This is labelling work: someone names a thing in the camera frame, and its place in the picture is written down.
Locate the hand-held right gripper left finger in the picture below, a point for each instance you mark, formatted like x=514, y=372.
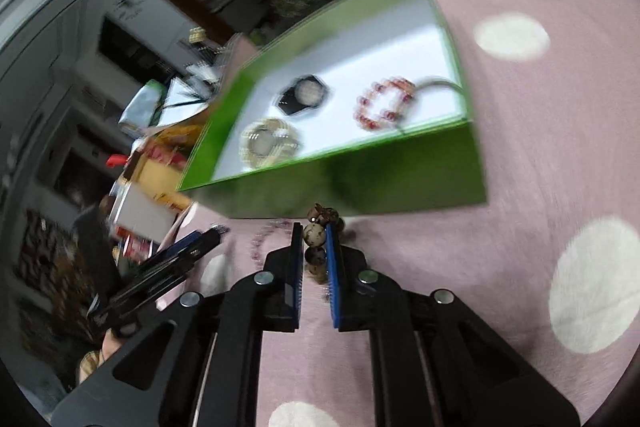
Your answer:
x=280, y=297

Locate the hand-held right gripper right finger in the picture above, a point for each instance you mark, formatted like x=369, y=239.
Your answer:
x=350, y=297

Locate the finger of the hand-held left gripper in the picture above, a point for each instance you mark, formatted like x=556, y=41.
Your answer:
x=182, y=244
x=170, y=274

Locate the green cardboard box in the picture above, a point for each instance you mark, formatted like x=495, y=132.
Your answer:
x=380, y=177

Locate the white wristwatch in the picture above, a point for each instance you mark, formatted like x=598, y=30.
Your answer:
x=270, y=144

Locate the black wristwatch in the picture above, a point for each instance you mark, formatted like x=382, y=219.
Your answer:
x=302, y=96

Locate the metal bangle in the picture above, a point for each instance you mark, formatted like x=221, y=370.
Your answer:
x=445, y=83

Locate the person's left hand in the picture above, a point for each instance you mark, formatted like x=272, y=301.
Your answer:
x=111, y=346

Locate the green and white bag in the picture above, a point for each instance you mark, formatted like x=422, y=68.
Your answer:
x=142, y=107

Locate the pink polka dot tablecloth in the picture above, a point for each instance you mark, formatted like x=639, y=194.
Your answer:
x=500, y=267

